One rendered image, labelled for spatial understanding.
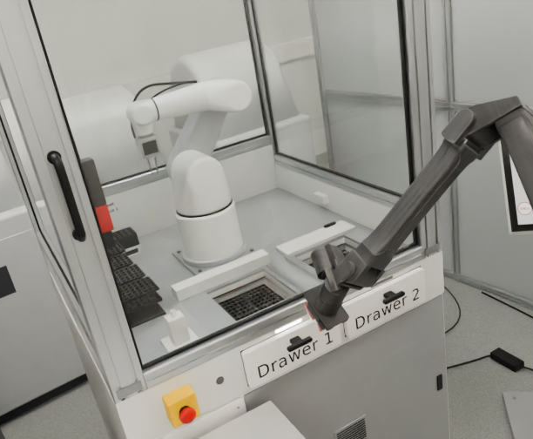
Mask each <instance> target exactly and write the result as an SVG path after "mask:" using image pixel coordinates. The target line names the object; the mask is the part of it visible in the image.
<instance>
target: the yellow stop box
mask: <svg viewBox="0 0 533 439"><path fill-rule="evenodd" d="M162 400H163V403H164V406H165V411H166V414H167V417H168V420H169V421H170V423H171V424H172V426H173V427H174V428H177V427H179V426H180V425H182V424H184V423H182V422H181V421H180V419H179V414H180V412H181V411H182V410H183V409H185V408H188V407H191V408H194V409H195V411H196V417H198V416H200V411H199V405H198V402H197V398H196V395H195V392H194V391H193V390H192V388H191V387H190V385H189V384H186V385H185V386H183V387H181V388H178V389H176V390H174V391H172V392H171V393H168V394H166V395H163V396H162ZM196 417H195V418H196Z"/></svg>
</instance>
